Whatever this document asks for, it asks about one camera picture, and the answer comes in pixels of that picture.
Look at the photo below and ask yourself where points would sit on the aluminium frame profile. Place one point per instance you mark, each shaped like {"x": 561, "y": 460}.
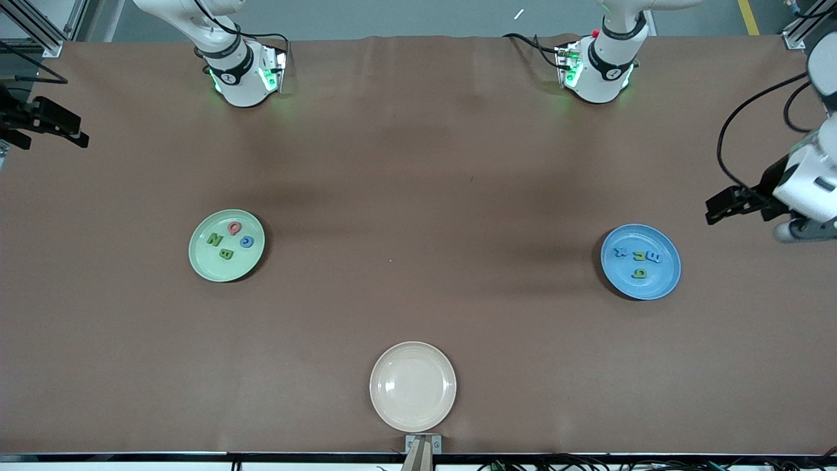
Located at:
{"x": 51, "y": 47}
{"x": 793, "y": 40}

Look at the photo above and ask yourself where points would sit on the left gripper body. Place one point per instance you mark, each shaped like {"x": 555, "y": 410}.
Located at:
{"x": 769, "y": 182}

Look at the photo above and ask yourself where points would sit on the red letter Q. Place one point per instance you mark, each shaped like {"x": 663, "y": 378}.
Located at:
{"x": 235, "y": 227}

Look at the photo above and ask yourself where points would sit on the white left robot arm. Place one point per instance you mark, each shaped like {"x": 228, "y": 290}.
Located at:
{"x": 598, "y": 72}

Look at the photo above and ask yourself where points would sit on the grey metal mounting bracket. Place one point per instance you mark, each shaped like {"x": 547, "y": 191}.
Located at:
{"x": 423, "y": 451}

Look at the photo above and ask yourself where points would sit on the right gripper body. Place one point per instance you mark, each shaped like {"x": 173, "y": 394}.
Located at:
{"x": 14, "y": 118}

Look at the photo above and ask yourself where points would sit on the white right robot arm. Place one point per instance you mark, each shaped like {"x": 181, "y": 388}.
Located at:
{"x": 242, "y": 85}

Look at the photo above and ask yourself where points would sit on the cream plate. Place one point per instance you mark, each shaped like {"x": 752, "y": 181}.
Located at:
{"x": 412, "y": 386}

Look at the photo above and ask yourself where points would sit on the green letter N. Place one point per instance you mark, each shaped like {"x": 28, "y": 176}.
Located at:
{"x": 214, "y": 239}

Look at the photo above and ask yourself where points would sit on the green letter g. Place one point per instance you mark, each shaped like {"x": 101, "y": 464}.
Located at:
{"x": 639, "y": 273}

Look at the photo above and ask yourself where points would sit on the brown table mat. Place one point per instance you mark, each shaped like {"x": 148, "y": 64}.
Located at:
{"x": 418, "y": 163}

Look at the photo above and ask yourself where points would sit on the blue plate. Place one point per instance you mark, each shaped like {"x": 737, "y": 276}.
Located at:
{"x": 641, "y": 288}

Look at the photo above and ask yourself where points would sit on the green plate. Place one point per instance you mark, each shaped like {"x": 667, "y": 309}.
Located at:
{"x": 229, "y": 268}

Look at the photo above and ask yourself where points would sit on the green letter B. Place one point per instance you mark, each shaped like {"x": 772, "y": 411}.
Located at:
{"x": 226, "y": 254}

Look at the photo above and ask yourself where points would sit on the blue letter m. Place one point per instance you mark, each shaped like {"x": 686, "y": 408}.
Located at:
{"x": 654, "y": 257}

